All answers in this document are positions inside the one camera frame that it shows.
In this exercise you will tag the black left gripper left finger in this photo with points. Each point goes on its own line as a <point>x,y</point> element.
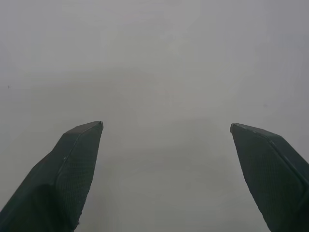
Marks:
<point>60,183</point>

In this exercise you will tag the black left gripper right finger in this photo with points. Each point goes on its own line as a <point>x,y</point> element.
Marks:
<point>272,178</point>

